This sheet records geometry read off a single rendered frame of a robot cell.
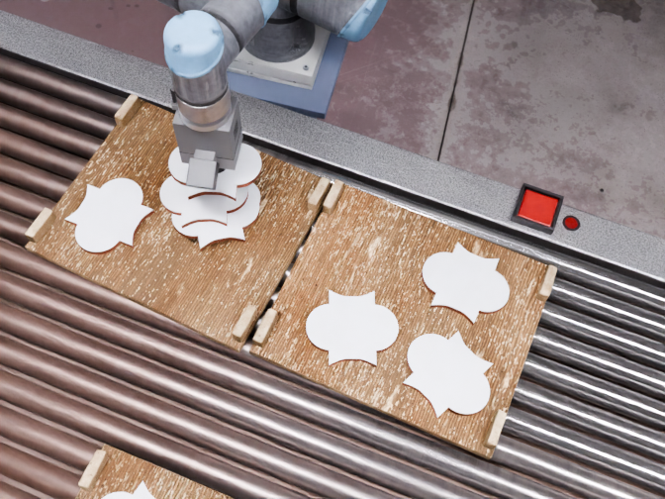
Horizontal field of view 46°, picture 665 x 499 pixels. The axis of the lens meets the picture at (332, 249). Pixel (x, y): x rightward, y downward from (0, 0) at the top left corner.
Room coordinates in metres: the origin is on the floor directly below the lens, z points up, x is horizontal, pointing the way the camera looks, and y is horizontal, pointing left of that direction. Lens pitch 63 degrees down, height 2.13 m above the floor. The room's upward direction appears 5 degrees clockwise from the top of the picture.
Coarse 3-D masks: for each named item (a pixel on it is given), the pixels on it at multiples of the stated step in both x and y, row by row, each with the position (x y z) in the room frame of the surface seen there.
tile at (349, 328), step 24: (312, 312) 0.47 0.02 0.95; (336, 312) 0.48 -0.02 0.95; (360, 312) 0.48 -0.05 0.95; (384, 312) 0.48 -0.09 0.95; (312, 336) 0.43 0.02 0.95; (336, 336) 0.44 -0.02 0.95; (360, 336) 0.44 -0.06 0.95; (384, 336) 0.44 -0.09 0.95; (336, 360) 0.40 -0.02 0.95; (360, 360) 0.40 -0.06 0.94
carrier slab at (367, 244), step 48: (336, 240) 0.61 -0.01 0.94; (384, 240) 0.62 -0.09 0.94; (432, 240) 0.63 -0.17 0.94; (480, 240) 0.64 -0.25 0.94; (288, 288) 0.52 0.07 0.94; (336, 288) 0.52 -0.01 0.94; (384, 288) 0.53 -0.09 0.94; (528, 288) 0.55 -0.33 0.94; (288, 336) 0.43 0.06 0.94; (480, 336) 0.46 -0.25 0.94; (528, 336) 0.47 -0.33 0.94; (336, 384) 0.36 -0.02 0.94; (384, 384) 0.37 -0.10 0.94; (432, 432) 0.30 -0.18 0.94; (480, 432) 0.30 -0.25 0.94
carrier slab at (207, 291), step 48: (144, 144) 0.78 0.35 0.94; (144, 192) 0.68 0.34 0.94; (288, 192) 0.70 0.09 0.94; (48, 240) 0.57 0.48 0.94; (144, 240) 0.58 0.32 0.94; (192, 240) 0.59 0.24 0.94; (288, 240) 0.61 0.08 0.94; (144, 288) 0.50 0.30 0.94; (192, 288) 0.50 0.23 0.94; (240, 288) 0.51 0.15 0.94
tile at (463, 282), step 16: (432, 256) 0.59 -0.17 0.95; (448, 256) 0.59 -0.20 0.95; (464, 256) 0.60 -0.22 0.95; (432, 272) 0.56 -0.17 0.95; (448, 272) 0.56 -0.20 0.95; (464, 272) 0.57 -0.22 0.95; (480, 272) 0.57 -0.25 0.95; (496, 272) 0.57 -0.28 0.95; (432, 288) 0.53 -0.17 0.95; (448, 288) 0.54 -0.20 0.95; (464, 288) 0.54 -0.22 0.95; (480, 288) 0.54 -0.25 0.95; (496, 288) 0.54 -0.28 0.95; (432, 304) 0.50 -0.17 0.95; (448, 304) 0.51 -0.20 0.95; (464, 304) 0.51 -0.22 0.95; (480, 304) 0.51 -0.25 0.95; (496, 304) 0.51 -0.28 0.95
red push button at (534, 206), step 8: (528, 192) 0.75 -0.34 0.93; (536, 192) 0.75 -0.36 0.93; (528, 200) 0.73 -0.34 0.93; (536, 200) 0.73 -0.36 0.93; (544, 200) 0.73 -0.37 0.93; (552, 200) 0.73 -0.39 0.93; (520, 208) 0.71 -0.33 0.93; (528, 208) 0.71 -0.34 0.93; (536, 208) 0.71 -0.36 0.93; (544, 208) 0.72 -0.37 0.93; (552, 208) 0.72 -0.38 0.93; (528, 216) 0.70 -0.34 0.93; (536, 216) 0.70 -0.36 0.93; (544, 216) 0.70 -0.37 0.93; (552, 216) 0.70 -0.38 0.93; (544, 224) 0.68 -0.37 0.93
